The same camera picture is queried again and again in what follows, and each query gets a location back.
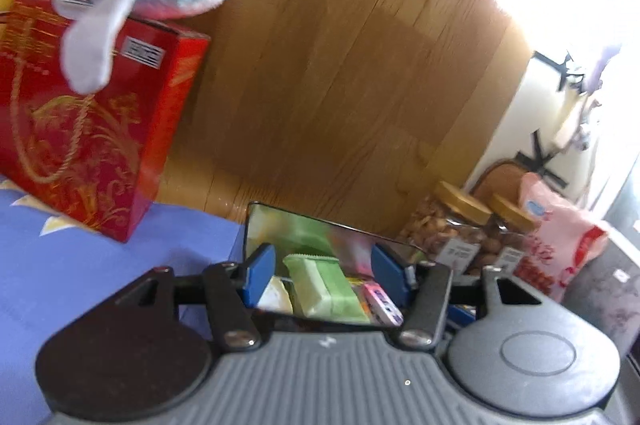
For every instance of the red gift box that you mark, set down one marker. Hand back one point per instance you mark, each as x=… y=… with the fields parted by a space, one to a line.
x=100 y=115

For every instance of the peanut jar with gold lid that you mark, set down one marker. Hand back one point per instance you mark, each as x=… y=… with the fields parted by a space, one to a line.
x=440 y=230

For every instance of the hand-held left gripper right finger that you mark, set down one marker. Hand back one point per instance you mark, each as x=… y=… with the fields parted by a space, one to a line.
x=387 y=274

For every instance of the pink snack bag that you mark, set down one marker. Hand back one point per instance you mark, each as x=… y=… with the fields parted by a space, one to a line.
x=560 y=235

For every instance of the wooden headboard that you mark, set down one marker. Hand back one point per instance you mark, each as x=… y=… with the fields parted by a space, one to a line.
x=340 y=55

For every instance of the green snack packet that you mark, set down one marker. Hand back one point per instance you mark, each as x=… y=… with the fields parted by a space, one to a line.
x=325 y=290

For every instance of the pale yellow snack packet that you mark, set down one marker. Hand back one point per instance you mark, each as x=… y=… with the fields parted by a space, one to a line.
x=276 y=296

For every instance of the wooden tray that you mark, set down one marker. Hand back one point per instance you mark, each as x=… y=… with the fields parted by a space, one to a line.
x=500 y=177

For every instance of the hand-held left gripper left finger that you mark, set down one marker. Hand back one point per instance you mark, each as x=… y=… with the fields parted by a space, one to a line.
x=260 y=276

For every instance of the black tin box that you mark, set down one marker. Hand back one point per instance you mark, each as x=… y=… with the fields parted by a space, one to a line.
x=300 y=225

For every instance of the walnut jar with gold lid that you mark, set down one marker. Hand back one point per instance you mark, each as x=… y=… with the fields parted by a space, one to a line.
x=505 y=240

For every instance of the blue printed blanket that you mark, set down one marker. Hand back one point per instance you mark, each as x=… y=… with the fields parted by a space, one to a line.
x=100 y=255

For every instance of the pink snack packet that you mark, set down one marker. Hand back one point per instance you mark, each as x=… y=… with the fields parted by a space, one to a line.
x=382 y=302

